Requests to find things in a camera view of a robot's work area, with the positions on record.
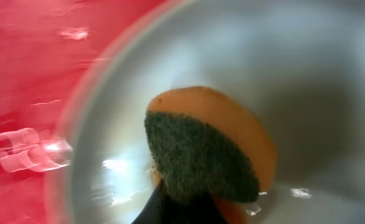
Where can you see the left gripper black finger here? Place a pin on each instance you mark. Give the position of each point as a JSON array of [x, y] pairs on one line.
[[161, 209]]

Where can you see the green orange sponge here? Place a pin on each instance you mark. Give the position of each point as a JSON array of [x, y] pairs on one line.
[[204, 143]]

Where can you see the light blue plate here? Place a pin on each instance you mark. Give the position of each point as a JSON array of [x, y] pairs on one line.
[[299, 66]]

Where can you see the red plastic tray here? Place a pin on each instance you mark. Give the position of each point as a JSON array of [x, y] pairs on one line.
[[45, 48]]

